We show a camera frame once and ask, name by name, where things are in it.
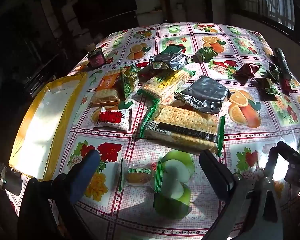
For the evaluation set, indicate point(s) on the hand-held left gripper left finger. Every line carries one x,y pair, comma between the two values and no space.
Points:
86,175

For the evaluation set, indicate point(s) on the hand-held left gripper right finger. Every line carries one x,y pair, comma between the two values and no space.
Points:
213,172

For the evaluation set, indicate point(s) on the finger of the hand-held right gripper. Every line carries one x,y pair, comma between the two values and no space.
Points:
288,155
271,162

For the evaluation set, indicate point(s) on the large cracker packet green ends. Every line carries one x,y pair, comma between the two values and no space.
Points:
182,130

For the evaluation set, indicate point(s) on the small cake packet green label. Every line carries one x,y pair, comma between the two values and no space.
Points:
140,173

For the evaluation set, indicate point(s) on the red and white snack packet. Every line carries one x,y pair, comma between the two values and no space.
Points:
113,118

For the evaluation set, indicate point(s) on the yellow tray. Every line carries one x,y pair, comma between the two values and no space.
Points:
42,125

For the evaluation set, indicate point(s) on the small red candy packet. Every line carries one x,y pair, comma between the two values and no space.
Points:
286,83

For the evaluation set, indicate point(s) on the small green candy packet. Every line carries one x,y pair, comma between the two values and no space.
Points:
267,85
273,72

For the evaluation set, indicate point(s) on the silver foil packet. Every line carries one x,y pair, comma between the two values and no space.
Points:
202,95
170,61

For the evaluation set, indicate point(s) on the orange sandwich cracker packet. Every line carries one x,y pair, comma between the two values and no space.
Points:
107,87

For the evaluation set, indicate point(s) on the dark red candy packet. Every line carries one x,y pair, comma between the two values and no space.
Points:
246,71

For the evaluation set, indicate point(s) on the long cracker packet green label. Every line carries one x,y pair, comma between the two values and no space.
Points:
165,85

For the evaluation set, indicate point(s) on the green patterned snack packet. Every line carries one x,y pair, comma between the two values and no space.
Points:
128,83

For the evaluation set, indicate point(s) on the dark green snack packet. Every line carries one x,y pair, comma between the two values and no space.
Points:
173,48

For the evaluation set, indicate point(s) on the black flashlight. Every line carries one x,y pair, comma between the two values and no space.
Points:
281,62

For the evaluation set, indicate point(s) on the dark red jar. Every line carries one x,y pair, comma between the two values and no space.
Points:
96,57

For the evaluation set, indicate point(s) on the window with dark grille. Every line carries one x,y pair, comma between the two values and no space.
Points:
272,2

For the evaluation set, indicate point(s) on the wall television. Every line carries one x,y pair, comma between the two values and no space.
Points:
105,5

